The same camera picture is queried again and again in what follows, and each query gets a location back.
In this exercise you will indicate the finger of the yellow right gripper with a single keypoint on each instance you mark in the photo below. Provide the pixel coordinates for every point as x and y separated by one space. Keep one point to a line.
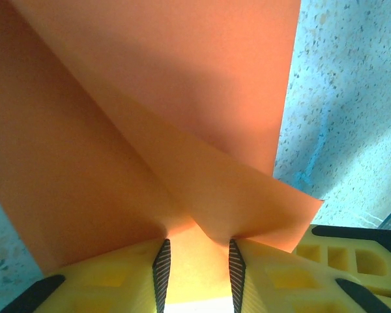
345 247

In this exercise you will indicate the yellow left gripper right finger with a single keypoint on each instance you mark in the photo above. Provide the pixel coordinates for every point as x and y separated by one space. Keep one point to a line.
280 280

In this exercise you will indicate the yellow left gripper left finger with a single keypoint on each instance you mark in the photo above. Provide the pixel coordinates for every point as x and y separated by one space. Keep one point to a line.
117 280

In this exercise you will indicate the orange square paper sheet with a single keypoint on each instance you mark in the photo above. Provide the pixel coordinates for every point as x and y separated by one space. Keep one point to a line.
150 98

